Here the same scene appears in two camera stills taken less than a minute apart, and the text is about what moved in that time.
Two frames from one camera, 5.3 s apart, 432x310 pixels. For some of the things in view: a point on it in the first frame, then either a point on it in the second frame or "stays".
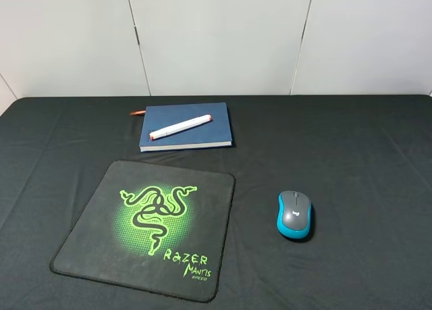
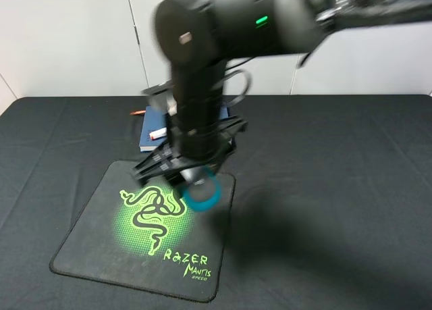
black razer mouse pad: (158, 227) stays
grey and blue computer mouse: (294, 215) to (204, 193)
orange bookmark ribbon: (140, 113) stays
